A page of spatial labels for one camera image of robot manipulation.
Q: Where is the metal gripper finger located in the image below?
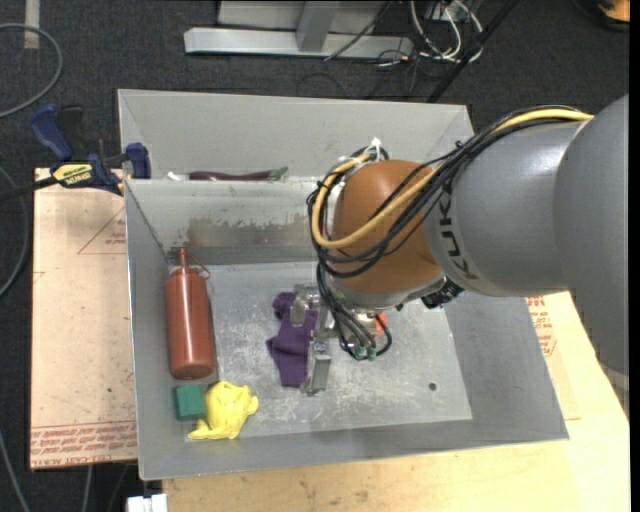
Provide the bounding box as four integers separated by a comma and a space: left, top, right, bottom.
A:
303, 339, 334, 397
290, 284, 322, 327

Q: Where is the purple cloth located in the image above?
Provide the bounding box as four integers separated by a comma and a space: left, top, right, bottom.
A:
265, 291, 321, 389

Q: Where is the grey metal bin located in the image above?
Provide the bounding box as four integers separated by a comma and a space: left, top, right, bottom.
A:
117, 88, 570, 482

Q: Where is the yellow toy animal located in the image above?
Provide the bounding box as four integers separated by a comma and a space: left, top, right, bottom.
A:
187, 380, 261, 442

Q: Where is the red-brown squeeze bottle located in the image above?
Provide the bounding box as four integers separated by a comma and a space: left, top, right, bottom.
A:
164, 247, 218, 381

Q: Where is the green block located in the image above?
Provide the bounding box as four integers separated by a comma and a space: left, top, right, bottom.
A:
172, 383, 208, 421

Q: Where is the purple toy eggplant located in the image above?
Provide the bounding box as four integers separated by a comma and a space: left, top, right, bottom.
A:
186, 166, 290, 183

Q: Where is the brown cardboard board red print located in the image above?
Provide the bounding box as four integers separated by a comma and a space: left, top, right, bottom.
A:
29, 167, 584, 472

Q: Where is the black cylinder on white bracket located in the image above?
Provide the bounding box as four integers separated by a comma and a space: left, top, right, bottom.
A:
421, 277, 462, 310

